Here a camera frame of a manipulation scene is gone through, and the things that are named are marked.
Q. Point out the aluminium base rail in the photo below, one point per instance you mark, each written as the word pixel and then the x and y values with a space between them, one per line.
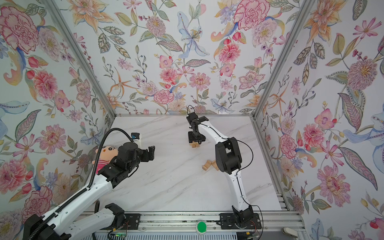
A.
pixel 270 221

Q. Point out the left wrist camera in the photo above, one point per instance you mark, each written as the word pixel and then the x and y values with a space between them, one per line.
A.
pixel 136 137

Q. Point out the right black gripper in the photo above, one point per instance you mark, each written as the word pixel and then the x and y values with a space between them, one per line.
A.
pixel 191 138

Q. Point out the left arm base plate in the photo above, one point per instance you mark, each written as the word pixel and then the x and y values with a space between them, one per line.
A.
pixel 128 222

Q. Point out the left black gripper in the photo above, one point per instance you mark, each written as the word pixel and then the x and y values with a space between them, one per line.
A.
pixel 146 157

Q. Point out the green round button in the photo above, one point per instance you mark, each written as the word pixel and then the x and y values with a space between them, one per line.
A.
pixel 201 227

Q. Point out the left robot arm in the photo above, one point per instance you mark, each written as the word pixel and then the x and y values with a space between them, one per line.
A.
pixel 62 222

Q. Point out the pink plush doll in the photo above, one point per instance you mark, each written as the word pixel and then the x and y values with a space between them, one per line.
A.
pixel 107 154

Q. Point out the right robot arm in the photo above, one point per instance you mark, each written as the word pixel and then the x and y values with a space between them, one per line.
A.
pixel 229 161

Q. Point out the printed wood block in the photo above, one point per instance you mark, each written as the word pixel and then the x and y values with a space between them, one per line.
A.
pixel 195 145

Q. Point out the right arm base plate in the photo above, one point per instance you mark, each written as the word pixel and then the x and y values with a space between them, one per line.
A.
pixel 231 221

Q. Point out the wood arch block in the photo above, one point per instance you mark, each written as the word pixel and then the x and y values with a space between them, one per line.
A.
pixel 207 165
pixel 214 164

